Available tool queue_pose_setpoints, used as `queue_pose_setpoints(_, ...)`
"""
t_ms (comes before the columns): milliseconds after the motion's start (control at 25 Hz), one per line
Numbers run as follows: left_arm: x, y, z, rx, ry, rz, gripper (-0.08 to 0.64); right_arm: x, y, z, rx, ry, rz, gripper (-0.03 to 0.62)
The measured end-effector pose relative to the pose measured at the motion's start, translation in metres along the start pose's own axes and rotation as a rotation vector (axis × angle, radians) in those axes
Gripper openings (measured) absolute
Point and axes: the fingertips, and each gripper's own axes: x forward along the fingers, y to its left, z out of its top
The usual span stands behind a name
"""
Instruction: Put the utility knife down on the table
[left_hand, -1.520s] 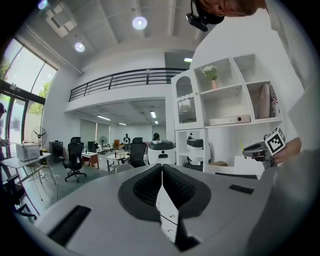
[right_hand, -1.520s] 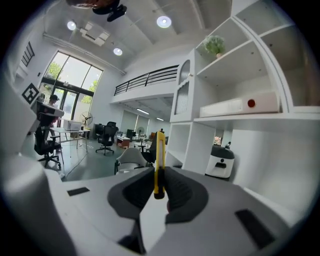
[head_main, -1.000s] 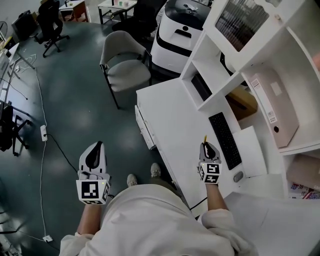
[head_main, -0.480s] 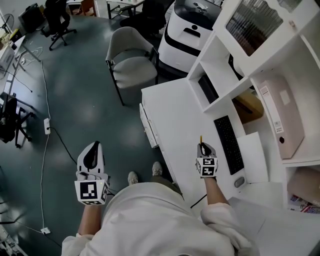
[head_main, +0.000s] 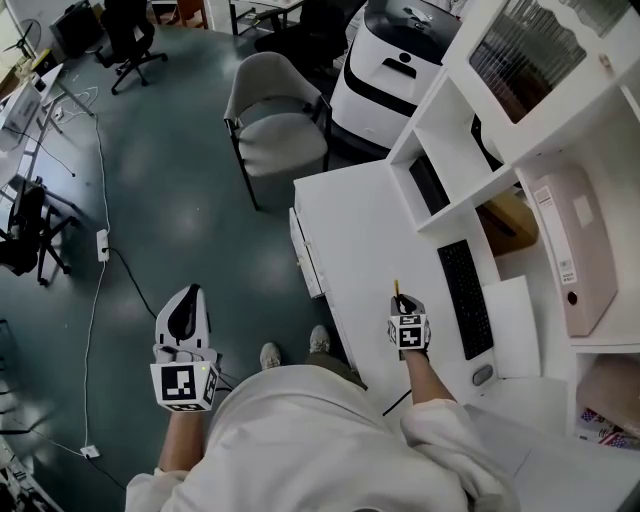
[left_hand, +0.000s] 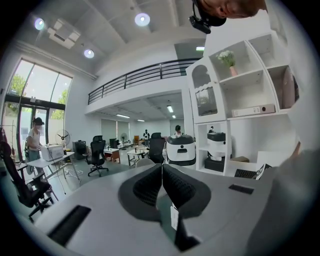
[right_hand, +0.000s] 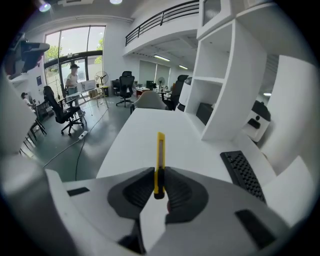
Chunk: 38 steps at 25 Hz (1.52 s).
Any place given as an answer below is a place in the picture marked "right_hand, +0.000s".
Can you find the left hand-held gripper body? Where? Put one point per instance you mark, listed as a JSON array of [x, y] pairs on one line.
[[13, 57]]

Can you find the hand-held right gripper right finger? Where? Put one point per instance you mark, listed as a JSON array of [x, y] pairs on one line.
[[220, 205]]

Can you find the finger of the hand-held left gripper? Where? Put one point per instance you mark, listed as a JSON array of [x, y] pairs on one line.
[[33, 51]]

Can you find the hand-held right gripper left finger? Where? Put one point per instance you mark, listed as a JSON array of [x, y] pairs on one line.
[[100, 200]]

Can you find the yellow utility knife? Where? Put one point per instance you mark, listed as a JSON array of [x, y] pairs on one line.
[[160, 160]]

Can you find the black keyboard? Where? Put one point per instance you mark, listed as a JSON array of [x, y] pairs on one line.
[[243, 172]]

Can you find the large glass window front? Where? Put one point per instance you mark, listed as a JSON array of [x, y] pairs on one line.
[[75, 42]]

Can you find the black chair with star base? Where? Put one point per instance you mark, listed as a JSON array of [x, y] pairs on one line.
[[58, 110]]

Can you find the white power strip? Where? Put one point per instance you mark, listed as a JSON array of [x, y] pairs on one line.
[[83, 135]]

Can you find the white folding table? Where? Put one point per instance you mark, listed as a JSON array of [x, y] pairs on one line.
[[86, 93]]

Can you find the white desk with drawers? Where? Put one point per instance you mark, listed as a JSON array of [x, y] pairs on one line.
[[140, 145]]

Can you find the white flat board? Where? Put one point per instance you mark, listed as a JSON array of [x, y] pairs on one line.
[[287, 192]]

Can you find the round floor fan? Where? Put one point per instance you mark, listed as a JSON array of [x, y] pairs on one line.
[[101, 77]]

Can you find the black cabinet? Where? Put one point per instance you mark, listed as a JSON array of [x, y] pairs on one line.
[[115, 87]]

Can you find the white and black machine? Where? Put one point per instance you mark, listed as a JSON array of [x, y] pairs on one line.
[[258, 120], [185, 93]]

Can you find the grey padded chair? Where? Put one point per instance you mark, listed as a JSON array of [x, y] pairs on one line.
[[150, 101]]

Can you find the black high-back office chair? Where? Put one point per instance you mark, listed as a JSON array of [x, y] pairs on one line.
[[178, 91]]

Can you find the black stand fan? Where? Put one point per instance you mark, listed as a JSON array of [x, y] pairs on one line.
[[161, 80]]

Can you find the white shelf unit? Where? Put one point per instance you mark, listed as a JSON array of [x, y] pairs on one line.
[[237, 75]]

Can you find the black mezzanine railing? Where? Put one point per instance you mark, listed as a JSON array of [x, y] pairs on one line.
[[162, 17]]

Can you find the ribbed glass cabinet door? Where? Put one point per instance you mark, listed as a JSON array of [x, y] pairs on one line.
[[211, 11]]

